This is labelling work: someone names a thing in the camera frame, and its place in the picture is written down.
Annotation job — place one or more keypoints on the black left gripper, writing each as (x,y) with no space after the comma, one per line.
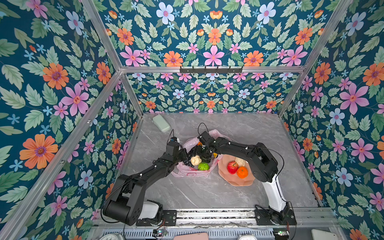
(183,151)

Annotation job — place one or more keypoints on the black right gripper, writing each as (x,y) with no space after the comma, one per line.
(206,159)

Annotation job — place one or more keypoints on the pink plastic bag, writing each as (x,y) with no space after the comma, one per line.
(182,171)

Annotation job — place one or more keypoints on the fake beige garlic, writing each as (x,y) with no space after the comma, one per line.
(240,162)
(196,160)

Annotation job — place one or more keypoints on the fake green lime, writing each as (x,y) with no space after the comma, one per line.
(203,167)

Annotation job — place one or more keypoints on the fake red strawberry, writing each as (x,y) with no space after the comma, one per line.
(232,167)

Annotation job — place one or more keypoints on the pink scalloped bowl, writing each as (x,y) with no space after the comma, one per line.
(234,180)

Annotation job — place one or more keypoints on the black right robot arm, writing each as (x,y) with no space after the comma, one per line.
(264,167)

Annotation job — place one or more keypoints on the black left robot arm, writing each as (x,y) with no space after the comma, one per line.
(126,201)

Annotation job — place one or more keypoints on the fake dark grapes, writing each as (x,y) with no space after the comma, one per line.
(187,162)

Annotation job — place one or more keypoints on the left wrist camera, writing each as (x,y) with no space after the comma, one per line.
(175,139)

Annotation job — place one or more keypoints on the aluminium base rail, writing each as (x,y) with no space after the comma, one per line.
(301,217)

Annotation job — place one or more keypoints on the black hook rail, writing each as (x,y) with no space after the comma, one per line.
(208,70)

